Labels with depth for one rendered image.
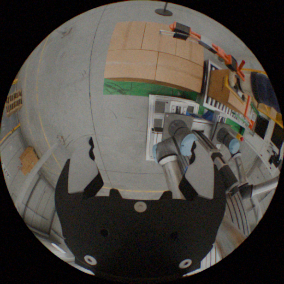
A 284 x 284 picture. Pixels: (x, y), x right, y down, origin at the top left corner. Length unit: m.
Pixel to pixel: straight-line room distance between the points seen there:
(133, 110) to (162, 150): 1.28
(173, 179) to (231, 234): 0.36
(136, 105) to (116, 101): 0.37
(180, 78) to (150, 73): 0.34
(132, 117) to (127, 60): 1.05
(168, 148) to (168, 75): 0.86
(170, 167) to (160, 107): 1.13
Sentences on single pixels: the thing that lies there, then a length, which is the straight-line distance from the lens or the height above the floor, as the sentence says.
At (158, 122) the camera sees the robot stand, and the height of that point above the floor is 0.21.
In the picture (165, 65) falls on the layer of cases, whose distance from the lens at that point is 1.16.
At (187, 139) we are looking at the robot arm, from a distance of 0.47.
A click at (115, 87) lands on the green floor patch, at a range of 1.70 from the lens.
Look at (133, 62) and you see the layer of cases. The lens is 1.14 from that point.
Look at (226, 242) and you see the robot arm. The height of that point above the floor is 1.72.
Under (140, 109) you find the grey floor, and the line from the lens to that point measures 1.66.
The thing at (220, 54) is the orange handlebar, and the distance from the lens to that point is 0.62.
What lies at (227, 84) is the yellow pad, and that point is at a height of 1.13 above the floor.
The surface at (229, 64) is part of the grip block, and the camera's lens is 0.67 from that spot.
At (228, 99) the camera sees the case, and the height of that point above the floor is 0.95.
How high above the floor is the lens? 1.62
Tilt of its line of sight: 58 degrees down
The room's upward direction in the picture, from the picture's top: 177 degrees counter-clockwise
